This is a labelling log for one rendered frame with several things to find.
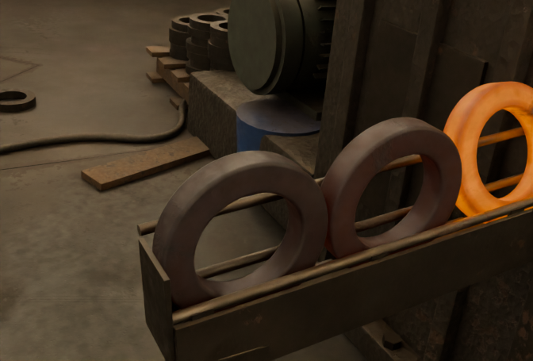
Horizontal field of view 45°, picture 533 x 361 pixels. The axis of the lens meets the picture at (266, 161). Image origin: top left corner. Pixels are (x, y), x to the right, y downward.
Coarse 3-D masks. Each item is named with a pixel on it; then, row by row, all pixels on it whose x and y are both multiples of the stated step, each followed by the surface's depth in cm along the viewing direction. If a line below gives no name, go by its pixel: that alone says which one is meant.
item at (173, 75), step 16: (192, 16) 272; (208, 16) 276; (224, 16) 276; (176, 32) 285; (192, 32) 267; (208, 32) 264; (224, 32) 241; (160, 48) 305; (176, 48) 290; (192, 48) 269; (208, 48) 251; (224, 48) 244; (160, 64) 289; (176, 64) 286; (192, 64) 273; (208, 64) 270; (224, 64) 249; (160, 80) 305; (176, 80) 271
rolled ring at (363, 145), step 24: (408, 120) 70; (360, 144) 67; (384, 144) 66; (408, 144) 68; (432, 144) 70; (336, 168) 68; (360, 168) 66; (432, 168) 74; (456, 168) 74; (336, 192) 67; (360, 192) 68; (432, 192) 75; (456, 192) 76; (336, 216) 68; (408, 216) 78; (432, 216) 75; (336, 240) 69; (360, 240) 71; (384, 240) 76; (360, 264) 73
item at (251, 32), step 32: (256, 0) 199; (288, 0) 193; (320, 0) 199; (256, 32) 202; (288, 32) 191; (320, 32) 197; (256, 64) 205; (288, 64) 195; (320, 64) 202; (192, 96) 245; (224, 96) 224; (256, 96) 226; (288, 96) 221; (320, 96) 220; (192, 128) 249; (224, 128) 222
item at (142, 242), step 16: (144, 240) 63; (144, 256) 63; (144, 272) 64; (160, 272) 59; (144, 288) 65; (160, 288) 59; (144, 304) 67; (160, 304) 61; (160, 320) 62; (160, 336) 64
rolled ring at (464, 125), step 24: (480, 96) 79; (504, 96) 81; (528, 96) 82; (456, 120) 79; (480, 120) 79; (528, 120) 84; (456, 144) 78; (528, 144) 87; (528, 168) 87; (480, 192) 80; (528, 192) 84; (504, 216) 82
